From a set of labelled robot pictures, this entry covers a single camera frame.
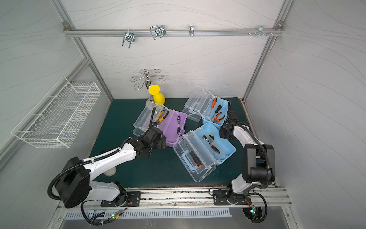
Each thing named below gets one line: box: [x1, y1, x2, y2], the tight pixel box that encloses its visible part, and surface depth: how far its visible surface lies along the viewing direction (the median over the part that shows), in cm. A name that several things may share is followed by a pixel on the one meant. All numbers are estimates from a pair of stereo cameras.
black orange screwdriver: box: [189, 150, 204, 168], surface depth 76 cm
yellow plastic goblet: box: [148, 84, 166, 105], surface depth 93 cm
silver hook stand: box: [130, 68, 167, 91], surface depth 97 cm
